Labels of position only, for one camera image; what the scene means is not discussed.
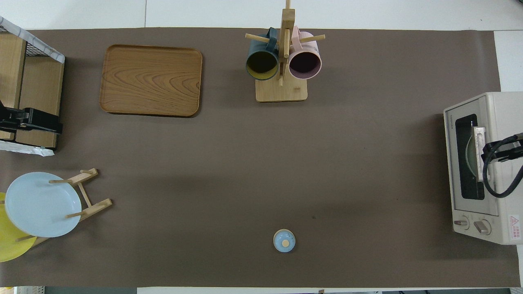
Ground wooden shelf with wire basket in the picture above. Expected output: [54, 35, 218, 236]
[0, 16, 66, 157]

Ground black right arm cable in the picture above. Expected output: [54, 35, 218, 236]
[482, 137, 523, 198]

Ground wooden mug tree stand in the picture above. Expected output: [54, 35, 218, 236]
[245, 0, 326, 102]

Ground beige toaster oven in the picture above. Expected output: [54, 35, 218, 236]
[443, 91, 523, 245]

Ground light blue plate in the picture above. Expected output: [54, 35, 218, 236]
[4, 172, 82, 238]

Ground yellow plate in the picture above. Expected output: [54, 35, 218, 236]
[0, 192, 37, 263]

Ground brown wooden tray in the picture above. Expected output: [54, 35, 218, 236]
[99, 44, 203, 118]

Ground pale green plate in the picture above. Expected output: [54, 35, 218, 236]
[465, 134, 477, 181]

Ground dark teal mug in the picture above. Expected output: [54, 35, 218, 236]
[246, 27, 279, 81]

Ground toaster oven glass door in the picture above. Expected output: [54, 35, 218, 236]
[444, 94, 501, 217]

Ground wooden plate rack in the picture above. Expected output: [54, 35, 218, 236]
[16, 168, 113, 247]

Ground pink mug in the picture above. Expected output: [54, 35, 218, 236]
[288, 26, 322, 80]

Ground small blue lid wooden knob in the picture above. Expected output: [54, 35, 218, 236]
[273, 229, 296, 253]

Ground brown table mat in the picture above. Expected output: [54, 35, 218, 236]
[0, 28, 521, 287]

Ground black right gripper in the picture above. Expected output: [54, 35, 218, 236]
[481, 134, 523, 163]

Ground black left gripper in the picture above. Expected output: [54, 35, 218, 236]
[16, 107, 63, 134]

